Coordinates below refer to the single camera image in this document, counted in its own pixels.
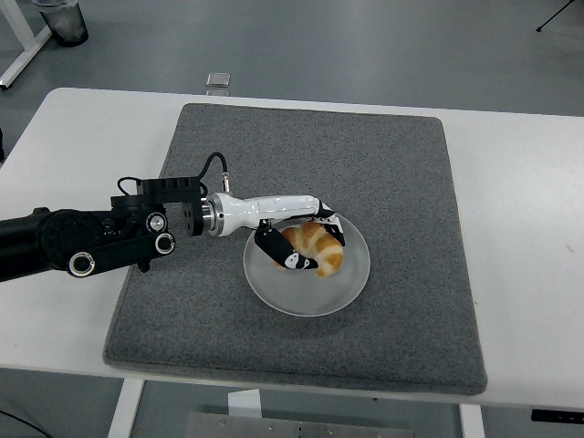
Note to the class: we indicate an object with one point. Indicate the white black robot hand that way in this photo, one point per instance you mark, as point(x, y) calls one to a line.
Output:
point(264, 210)

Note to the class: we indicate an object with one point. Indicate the golden croissant bread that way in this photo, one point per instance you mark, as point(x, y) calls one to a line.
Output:
point(329, 256)

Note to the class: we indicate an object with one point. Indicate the round pale grey plate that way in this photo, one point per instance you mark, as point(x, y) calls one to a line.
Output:
point(310, 294)

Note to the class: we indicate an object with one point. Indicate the grey metal plate with screws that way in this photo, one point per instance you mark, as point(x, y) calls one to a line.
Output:
point(246, 426)

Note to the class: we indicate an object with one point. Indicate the grey felt mat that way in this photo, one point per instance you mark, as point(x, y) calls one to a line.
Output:
point(365, 159)

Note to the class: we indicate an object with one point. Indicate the small clear floor box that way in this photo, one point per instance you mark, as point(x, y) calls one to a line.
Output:
point(219, 79)

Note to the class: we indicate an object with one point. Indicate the white paper tag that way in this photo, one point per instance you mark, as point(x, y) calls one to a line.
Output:
point(244, 403)

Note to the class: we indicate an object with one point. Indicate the white table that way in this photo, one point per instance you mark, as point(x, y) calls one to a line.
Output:
point(515, 228)

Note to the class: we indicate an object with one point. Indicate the black mesh waste bin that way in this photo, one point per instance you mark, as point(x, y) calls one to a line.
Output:
point(66, 23)

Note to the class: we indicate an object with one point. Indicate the black tripod leg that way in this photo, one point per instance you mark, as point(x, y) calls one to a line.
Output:
point(554, 16)

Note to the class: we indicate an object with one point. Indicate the black table control panel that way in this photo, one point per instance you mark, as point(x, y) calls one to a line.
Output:
point(559, 415)

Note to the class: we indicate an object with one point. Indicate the white desk frame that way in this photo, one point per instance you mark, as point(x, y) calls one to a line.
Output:
point(18, 50)

